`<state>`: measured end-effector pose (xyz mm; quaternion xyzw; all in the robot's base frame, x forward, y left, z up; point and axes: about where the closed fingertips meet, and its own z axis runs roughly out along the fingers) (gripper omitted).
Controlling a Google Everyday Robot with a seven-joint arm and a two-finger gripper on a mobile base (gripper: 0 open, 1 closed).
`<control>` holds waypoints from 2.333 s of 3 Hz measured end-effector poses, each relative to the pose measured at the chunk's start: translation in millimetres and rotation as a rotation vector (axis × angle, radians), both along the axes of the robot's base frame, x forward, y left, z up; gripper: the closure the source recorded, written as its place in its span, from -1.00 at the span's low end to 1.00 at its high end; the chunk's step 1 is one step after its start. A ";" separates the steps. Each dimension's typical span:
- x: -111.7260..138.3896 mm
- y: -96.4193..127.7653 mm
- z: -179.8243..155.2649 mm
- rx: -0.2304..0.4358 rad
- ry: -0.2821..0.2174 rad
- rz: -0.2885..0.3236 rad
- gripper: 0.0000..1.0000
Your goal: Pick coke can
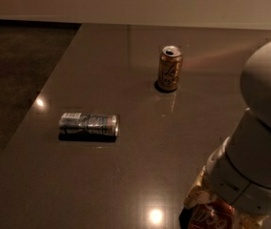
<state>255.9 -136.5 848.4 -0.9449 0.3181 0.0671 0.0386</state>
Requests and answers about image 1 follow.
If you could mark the silver can lying sideways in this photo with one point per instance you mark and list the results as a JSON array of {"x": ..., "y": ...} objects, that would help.
[{"x": 89, "y": 124}]

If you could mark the red coke can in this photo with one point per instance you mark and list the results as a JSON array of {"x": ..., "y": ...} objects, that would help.
[{"x": 214, "y": 215}]

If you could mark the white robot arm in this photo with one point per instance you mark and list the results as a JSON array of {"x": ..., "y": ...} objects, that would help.
[{"x": 249, "y": 148}]

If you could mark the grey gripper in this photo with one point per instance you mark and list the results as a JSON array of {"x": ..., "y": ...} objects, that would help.
[{"x": 237, "y": 188}]

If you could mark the orange upright soda can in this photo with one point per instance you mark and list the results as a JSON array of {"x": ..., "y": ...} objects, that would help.
[{"x": 170, "y": 64}]

